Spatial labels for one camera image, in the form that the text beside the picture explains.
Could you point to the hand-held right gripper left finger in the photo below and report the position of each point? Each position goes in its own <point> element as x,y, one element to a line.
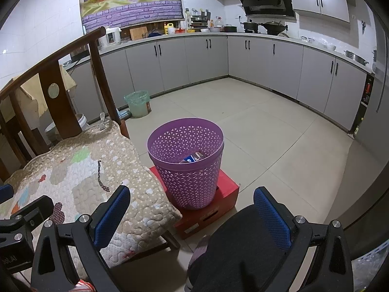
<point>111,216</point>

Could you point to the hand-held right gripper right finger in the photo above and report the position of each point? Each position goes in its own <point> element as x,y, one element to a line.
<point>272,216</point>

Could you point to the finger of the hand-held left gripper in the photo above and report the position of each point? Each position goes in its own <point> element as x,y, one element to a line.
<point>39,208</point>
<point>6,193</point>

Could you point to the purple perforated plastic basket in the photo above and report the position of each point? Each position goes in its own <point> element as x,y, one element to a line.
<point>188,188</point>

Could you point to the large blue cardboard box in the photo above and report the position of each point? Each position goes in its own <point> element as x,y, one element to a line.
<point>189,159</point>

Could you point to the person's dark trouser leg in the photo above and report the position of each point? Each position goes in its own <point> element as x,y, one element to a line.
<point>243,249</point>

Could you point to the beige quilted heart-print cushion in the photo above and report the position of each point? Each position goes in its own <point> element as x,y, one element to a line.
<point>91,173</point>

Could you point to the large red cardboard box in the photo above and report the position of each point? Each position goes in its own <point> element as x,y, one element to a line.
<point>225,194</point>

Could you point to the red white striped item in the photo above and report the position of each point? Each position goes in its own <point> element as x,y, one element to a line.
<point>82,286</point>

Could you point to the metal clip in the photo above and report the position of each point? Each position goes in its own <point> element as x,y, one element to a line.
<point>102,123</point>

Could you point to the white plastic bucket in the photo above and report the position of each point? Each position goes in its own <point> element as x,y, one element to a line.
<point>82,121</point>

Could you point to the dark wooden chair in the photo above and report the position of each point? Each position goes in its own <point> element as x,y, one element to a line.
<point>57,109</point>

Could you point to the beige tablecloth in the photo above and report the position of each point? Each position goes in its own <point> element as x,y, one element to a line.
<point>29,97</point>

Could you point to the clear plastic bag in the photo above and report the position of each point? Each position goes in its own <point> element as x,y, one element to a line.
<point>367,270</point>

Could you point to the green plastic bin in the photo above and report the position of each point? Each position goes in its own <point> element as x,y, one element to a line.
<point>138,106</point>

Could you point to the grey kitchen base cabinets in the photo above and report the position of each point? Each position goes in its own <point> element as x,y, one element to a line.
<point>206,60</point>

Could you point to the white rice cooker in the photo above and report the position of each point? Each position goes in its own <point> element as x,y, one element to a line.
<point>111,38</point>

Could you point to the steel pot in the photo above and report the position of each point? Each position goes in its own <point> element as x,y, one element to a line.
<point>357,57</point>

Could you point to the wooden cutting board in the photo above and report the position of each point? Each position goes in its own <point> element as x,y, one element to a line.
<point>139,33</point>

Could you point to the black wok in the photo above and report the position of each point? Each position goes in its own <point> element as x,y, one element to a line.
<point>275,27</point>

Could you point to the black cooking pot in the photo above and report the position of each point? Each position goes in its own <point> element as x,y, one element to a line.
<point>250,27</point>

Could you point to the yellow bottle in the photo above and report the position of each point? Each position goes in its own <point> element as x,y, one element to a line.
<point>169,29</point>

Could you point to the stacked cooking pans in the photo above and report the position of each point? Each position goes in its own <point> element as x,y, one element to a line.
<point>199,22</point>

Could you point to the scissors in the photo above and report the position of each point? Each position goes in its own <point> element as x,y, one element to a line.
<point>363,26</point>

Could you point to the black range hood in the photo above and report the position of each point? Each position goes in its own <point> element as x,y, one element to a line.
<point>264,1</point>

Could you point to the wall poster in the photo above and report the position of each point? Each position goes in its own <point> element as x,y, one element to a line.
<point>130,6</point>

